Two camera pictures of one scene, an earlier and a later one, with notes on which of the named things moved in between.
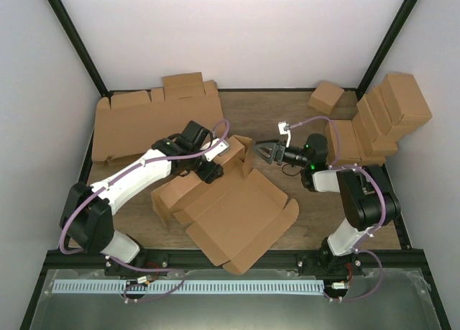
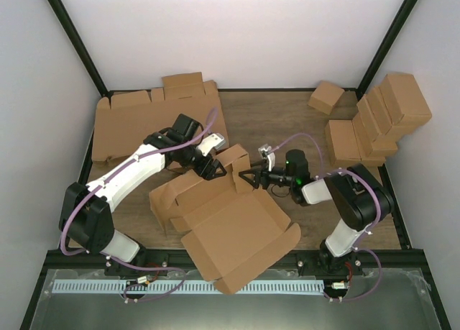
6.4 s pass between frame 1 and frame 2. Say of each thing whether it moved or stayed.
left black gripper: stayed
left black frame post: stayed
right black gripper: moved
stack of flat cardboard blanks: stayed
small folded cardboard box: stayed
